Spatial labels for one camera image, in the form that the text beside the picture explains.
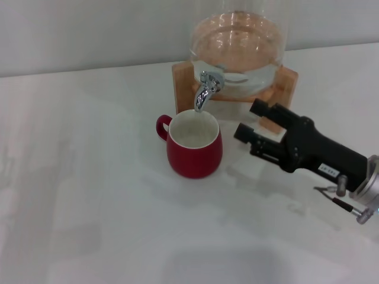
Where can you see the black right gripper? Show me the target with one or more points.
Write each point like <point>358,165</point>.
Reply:
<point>322,151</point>

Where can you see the wooden dispenser stand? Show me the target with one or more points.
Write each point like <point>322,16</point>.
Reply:
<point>182,94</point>

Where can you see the glass water dispenser jar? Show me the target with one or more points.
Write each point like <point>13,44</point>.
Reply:
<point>237,38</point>

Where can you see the chrome faucet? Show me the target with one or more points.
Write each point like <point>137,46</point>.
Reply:
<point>202,97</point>

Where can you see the red ceramic cup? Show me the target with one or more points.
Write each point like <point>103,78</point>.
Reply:
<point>194,161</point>

